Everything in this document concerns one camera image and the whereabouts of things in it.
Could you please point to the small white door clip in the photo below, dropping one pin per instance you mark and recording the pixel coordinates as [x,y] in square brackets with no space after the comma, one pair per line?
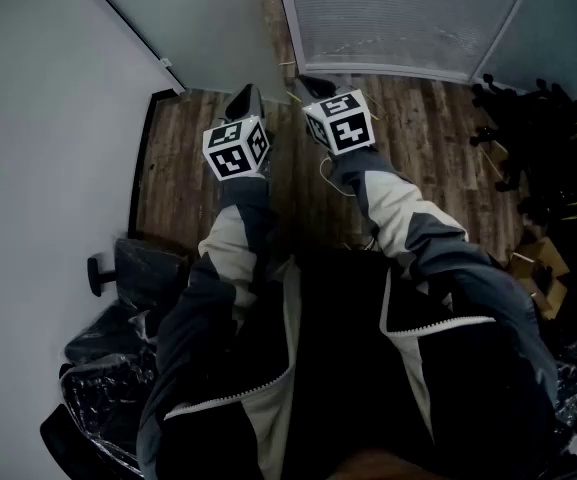
[166,62]

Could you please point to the person's right forearm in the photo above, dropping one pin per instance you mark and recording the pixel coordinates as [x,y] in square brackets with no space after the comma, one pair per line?
[398,208]

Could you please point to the frosted glass side panel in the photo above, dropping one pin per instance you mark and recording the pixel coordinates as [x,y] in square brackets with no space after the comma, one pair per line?
[558,23]

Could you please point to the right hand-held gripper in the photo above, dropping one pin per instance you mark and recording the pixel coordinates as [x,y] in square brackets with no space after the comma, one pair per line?
[345,125]

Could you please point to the pile of black chair bases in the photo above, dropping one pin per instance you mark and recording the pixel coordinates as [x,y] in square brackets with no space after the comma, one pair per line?
[553,143]

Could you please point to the person's left forearm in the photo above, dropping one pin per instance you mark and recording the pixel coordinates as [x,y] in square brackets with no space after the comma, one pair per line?
[240,228]

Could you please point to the brown cardboard box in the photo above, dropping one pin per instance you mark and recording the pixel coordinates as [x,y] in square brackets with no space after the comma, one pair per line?
[543,273]

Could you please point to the frosted glass door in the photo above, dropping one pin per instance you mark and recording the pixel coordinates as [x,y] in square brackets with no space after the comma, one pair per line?
[208,38]

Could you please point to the glass partition with blinds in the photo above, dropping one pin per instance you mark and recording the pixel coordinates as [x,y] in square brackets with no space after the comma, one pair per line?
[393,13]

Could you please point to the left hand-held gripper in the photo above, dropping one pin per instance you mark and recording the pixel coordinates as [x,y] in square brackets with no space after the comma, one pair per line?
[235,150]

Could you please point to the person's black grey jacket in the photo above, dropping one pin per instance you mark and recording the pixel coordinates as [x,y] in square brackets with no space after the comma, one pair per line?
[343,343]

